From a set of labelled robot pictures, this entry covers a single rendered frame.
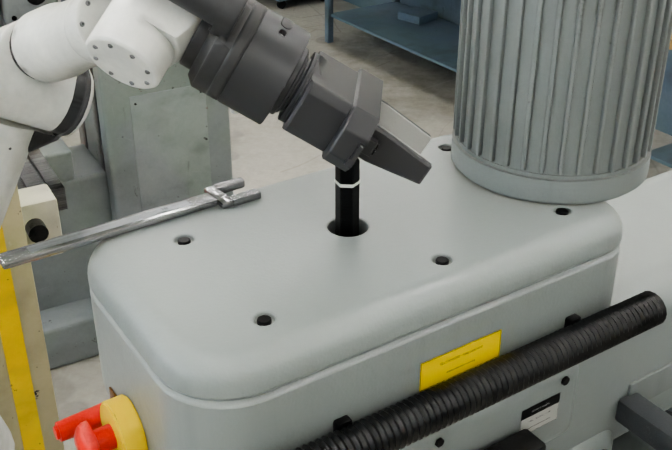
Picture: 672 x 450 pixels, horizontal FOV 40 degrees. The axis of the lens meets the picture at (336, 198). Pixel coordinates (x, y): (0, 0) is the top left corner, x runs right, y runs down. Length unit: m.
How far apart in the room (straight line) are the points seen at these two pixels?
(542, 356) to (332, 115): 0.28
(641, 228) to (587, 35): 0.38
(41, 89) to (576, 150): 0.52
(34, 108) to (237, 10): 0.32
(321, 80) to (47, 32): 0.27
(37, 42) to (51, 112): 0.10
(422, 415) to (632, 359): 0.36
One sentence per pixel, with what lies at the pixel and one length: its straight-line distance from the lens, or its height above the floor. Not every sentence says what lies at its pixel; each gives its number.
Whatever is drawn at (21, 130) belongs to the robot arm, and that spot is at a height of 1.92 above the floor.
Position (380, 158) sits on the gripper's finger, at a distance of 0.77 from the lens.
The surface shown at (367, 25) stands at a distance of 7.07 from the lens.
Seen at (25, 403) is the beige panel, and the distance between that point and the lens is 2.98.
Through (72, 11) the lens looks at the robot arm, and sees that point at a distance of 0.85.
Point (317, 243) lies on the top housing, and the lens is 0.81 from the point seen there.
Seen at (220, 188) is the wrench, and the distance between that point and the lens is 0.90.
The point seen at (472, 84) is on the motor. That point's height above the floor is 1.99.
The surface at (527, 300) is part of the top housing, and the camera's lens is 0.84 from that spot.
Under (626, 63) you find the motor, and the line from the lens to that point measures 0.86.
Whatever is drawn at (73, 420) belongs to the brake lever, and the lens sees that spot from 0.93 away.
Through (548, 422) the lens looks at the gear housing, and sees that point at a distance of 0.98.
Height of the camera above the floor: 2.30
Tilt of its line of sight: 28 degrees down
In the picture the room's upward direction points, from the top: straight up
